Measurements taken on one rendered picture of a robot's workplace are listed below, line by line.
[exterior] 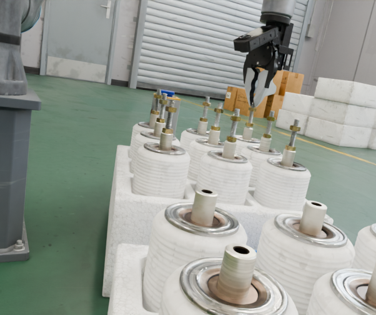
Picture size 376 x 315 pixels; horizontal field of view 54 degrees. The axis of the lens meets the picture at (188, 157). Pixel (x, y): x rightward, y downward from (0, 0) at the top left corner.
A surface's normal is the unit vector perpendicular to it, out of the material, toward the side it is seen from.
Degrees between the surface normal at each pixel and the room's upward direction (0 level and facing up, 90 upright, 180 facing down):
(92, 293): 0
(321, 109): 90
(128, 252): 0
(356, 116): 90
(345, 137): 90
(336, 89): 90
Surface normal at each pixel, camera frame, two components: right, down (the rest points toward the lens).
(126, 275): 0.17, -0.96
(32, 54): 0.44, 0.28
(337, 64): -0.88, -0.04
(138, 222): 0.17, 0.25
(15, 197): 0.93, 0.23
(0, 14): 0.76, 0.27
